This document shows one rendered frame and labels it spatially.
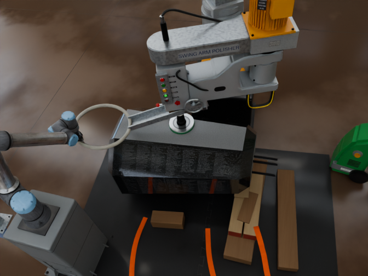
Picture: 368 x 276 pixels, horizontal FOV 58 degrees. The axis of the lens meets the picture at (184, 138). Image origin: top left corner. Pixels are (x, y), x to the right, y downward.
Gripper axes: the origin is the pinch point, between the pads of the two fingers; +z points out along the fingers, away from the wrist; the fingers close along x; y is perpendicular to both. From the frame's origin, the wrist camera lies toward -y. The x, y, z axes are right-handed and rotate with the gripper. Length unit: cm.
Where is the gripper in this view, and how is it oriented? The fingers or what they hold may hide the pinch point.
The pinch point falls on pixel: (78, 142)
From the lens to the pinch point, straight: 286.9
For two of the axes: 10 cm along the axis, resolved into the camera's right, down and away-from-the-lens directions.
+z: -0.2, 6.0, 8.0
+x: 8.1, -4.6, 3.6
